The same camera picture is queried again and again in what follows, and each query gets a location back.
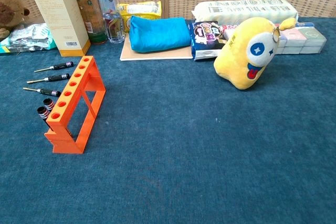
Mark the orange tube rack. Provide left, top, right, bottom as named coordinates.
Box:
left=44, top=55, right=107, bottom=155

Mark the pastel pocket tissue multipack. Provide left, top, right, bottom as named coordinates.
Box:
left=274, top=27, right=328, bottom=56

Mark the silver wet wipes pack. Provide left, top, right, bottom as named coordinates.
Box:
left=0, top=23, right=57, bottom=55

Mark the clear water bottle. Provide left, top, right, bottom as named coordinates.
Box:
left=98, top=0, right=125, bottom=44

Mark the large white tissue pack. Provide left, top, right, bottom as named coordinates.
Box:
left=191, top=0, right=299, bottom=27

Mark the green tea bottle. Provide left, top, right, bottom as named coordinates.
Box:
left=72, top=0, right=108, bottom=45

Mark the tan flat board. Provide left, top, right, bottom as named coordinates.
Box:
left=120, top=34, right=194, bottom=61

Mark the yellow plush toy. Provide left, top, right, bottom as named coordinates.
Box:
left=213, top=16, right=297, bottom=90

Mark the brown capybara plush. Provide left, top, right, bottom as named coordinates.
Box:
left=0, top=0, right=30, bottom=41

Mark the cream yellow carton box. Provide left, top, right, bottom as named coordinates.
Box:
left=26, top=0, right=91, bottom=57

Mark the folded blue cloth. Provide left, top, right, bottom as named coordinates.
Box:
left=129, top=15, right=192, bottom=53

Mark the yellow snack bag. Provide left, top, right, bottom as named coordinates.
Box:
left=118, top=1, right=162, bottom=33

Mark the dark purple printed packet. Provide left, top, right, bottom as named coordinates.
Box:
left=187, top=20, right=228, bottom=61

